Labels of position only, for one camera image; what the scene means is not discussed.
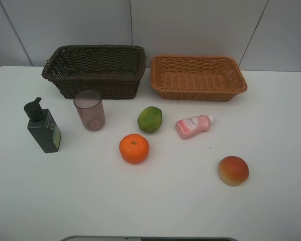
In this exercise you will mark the dark brown wicker basket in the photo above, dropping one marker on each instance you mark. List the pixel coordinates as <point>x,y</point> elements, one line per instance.
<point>115,71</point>

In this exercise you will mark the green lime fruit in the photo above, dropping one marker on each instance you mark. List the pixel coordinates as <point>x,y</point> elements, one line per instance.
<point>150,119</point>

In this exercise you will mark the orange tangerine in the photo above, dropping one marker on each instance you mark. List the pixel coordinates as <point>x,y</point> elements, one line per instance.
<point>134,148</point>

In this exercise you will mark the dark green pump bottle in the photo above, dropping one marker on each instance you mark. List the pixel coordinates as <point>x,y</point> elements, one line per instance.
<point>42,126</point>

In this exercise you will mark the light orange wicker basket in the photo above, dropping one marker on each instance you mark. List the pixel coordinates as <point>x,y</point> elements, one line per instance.
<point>208,78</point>

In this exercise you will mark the pink lotion bottle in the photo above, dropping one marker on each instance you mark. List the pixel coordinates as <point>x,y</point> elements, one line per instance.
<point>190,127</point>

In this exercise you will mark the red yellow peach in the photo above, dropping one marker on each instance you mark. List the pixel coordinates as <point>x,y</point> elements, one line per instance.
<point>233,171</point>

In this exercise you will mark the translucent purple plastic cup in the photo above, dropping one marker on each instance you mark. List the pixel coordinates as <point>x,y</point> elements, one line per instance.
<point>90,109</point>

